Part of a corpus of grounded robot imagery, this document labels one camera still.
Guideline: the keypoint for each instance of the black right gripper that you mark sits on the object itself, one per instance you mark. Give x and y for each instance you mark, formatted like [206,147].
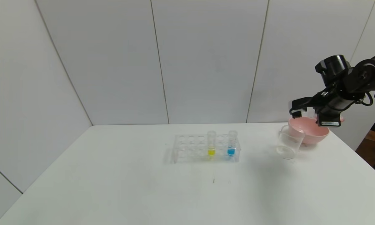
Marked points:
[330,121]

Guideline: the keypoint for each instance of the test tube with red pigment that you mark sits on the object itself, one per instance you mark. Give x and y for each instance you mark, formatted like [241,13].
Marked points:
[341,119]

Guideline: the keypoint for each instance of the test tube with yellow pigment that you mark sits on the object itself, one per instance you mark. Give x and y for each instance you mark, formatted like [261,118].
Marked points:
[211,152]

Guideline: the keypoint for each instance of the clear glass beaker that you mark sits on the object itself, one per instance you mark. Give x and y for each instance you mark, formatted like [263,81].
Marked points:
[288,147]

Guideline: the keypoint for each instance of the test tube with blue pigment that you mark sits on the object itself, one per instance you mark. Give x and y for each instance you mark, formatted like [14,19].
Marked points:
[231,152]

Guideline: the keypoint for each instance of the clear acrylic test tube rack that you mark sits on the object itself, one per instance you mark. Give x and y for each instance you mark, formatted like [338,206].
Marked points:
[190,157]

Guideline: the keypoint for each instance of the pink bowl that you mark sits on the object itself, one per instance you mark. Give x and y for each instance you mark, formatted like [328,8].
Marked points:
[312,134]

